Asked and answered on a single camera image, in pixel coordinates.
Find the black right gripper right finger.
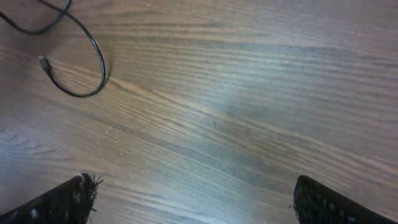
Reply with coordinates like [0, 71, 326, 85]
[292, 175, 397, 224]

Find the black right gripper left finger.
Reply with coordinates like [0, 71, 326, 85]
[1, 173, 103, 224]

